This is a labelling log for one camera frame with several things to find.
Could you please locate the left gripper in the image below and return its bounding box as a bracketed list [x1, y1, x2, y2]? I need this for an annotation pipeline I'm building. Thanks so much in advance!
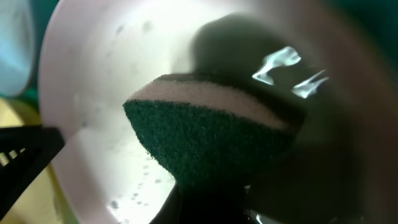
[1, 125, 65, 217]

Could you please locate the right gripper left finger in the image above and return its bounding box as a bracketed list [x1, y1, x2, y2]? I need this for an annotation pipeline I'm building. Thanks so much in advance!
[149, 184, 182, 224]

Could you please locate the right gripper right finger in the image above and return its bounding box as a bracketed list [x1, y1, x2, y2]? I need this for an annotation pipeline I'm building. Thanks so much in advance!
[242, 184, 279, 224]

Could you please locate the green orange sponge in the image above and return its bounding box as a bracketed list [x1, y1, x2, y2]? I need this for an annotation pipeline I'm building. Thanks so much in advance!
[123, 73, 305, 195]

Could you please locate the light blue plate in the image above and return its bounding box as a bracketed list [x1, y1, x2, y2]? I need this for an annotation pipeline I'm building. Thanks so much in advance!
[1, 0, 35, 96]

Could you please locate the white plate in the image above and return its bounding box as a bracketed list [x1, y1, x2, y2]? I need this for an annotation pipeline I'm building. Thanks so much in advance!
[37, 0, 398, 224]

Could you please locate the teal plastic tray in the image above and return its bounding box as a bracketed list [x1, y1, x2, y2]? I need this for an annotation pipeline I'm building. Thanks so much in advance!
[0, 0, 398, 110]

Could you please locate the yellow plate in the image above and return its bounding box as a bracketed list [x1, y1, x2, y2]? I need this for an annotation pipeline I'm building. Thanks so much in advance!
[1, 98, 78, 224]

